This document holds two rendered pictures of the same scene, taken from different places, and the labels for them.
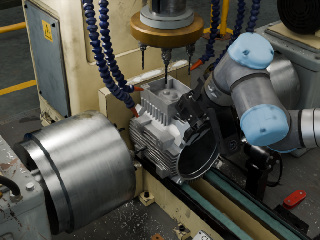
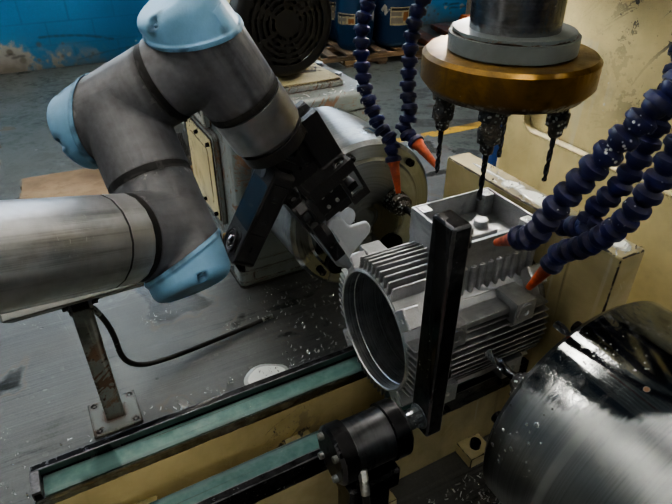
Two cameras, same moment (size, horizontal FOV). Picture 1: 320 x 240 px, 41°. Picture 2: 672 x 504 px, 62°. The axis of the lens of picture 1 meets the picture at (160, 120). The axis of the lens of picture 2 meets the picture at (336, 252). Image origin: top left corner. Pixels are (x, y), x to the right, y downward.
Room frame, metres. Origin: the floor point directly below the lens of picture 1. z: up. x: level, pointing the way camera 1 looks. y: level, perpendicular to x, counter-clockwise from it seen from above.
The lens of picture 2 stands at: (0.91, -0.63, 1.48)
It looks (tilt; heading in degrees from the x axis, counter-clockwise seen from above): 34 degrees down; 100
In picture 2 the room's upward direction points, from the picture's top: straight up
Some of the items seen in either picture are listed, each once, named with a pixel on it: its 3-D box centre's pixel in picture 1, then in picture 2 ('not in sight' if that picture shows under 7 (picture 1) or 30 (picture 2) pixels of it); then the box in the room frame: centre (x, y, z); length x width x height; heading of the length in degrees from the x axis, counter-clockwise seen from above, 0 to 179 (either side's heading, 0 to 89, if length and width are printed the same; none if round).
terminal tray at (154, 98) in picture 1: (168, 100); (471, 239); (0.97, -0.02, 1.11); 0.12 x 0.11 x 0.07; 37
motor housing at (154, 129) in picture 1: (176, 135); (437, 307); (0.94, -0.05, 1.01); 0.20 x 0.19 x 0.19; 37
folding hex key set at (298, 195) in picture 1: (294, 199); not in sight; (0.91, -0.40, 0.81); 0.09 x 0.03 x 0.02; 129
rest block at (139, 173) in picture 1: (127, 177); not in sight; (0.94, 0.09, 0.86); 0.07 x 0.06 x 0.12; 129
